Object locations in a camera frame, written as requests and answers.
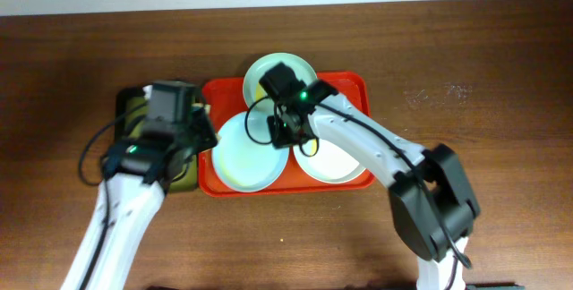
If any pale green plate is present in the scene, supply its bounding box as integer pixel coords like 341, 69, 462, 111
243, 53, 318, 107

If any light blue plate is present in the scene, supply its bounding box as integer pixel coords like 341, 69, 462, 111
211, 111, 289, 193

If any white plate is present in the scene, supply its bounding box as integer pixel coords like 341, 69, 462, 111
293, 139, 365, 184

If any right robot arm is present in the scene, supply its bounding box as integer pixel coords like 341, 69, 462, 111
273, 91, 481, 289

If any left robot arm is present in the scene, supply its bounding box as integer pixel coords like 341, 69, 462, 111
62, 104, 217, 289

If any red plastic serving tray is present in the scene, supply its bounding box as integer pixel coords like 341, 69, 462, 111
197, 71, 375, 197

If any black tray with green liner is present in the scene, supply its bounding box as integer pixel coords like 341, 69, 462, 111
114, 87, 199, 193

